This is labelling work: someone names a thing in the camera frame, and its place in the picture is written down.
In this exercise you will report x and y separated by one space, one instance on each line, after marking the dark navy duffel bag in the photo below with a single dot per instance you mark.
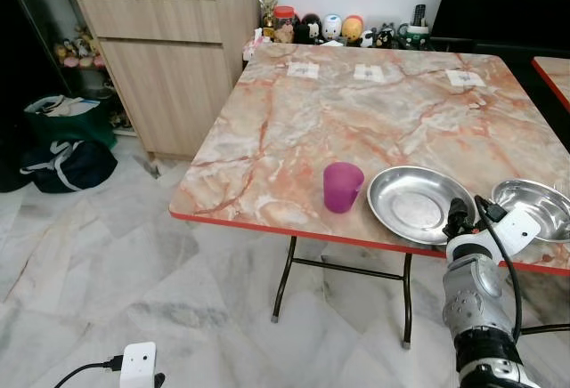
76 167

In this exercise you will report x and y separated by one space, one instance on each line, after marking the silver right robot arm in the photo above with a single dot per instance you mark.
476 295

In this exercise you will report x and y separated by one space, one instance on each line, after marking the dark green mug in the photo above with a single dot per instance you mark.
415 36

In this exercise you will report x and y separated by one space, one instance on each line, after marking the large round steel plate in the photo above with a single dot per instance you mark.
414 203

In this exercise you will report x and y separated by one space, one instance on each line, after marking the purple plastic cup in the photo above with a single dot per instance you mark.
343 188

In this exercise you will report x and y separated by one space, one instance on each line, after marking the black round figurine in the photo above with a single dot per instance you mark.
310 30

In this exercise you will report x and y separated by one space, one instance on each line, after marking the yellow and orange figurine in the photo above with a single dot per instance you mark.
353 29

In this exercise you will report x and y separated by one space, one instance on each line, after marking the green shopping bag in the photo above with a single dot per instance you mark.
76 121

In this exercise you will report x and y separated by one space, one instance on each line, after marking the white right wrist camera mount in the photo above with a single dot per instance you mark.
514 230

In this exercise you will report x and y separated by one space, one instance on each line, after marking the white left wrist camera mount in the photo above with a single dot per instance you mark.
138 366

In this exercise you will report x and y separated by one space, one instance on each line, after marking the red edged marble side table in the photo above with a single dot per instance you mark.
554 75

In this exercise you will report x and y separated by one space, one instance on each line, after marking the red lidded jar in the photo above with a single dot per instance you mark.
284 25

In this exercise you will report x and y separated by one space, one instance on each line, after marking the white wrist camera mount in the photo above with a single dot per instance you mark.
514 230
138 366

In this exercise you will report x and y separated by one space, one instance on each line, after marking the black metal table leg frame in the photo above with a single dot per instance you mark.
408 299

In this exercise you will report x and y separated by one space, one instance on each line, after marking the glass display cabinet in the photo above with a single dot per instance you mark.
53 41

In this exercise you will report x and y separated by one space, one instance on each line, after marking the black remote control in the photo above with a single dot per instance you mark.
419 14

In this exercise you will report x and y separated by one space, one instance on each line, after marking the light wooden cabinet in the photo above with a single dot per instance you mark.
169 68

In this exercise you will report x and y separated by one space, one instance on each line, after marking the white square table sticker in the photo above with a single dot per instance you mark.
369 73
303 70
465 78

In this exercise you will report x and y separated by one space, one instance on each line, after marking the small round steel bowl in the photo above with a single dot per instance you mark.
539 203

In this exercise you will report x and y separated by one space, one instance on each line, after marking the white round figurine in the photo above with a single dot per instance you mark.
331 28

